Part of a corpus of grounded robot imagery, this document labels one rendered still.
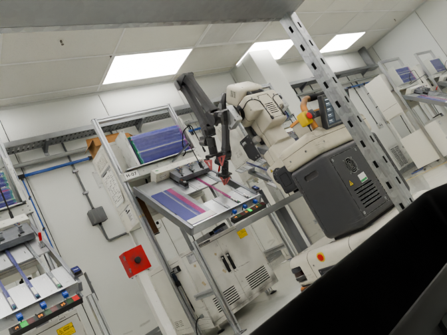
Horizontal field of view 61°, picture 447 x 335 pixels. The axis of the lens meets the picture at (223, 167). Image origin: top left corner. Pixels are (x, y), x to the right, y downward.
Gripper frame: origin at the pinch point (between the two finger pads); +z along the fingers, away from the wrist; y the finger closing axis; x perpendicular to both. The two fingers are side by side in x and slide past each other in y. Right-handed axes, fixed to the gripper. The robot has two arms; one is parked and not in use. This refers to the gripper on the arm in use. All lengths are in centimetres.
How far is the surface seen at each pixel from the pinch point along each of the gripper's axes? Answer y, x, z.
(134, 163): 50, -53, -16
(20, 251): 150, -17, 3
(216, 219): 37.0, 30.1, 6.1
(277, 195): -38.3, 23.4, 15.1
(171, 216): 60, 8, 3
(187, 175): 19.7, -22.9, -6.6
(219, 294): 62, 59, 38
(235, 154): -85, -73, 15
